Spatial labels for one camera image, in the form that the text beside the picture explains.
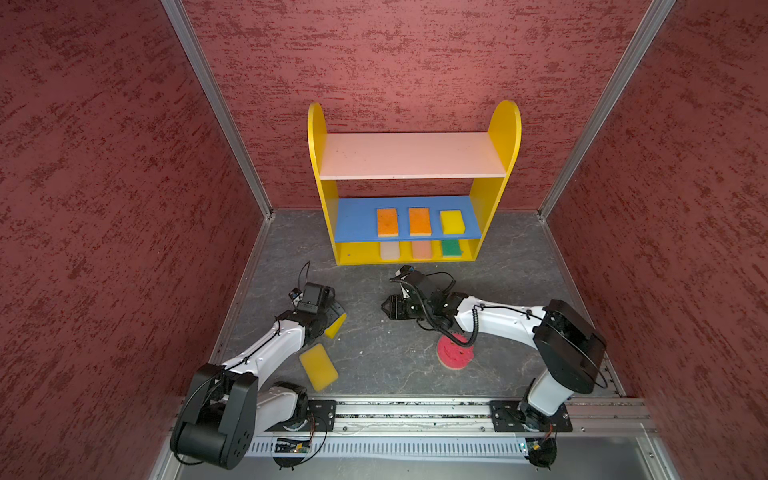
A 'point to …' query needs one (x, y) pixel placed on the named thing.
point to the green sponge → (450, 248)
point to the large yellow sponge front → (318, 367)
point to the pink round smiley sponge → (453, 355)
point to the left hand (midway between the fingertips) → (330, 321)
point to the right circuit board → (543, 450)
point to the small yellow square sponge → (452, 222)
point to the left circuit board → (292, 447)
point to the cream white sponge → (390, 250)
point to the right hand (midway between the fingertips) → (386, 314)
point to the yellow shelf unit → (368, 230)
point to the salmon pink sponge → (422, 249)
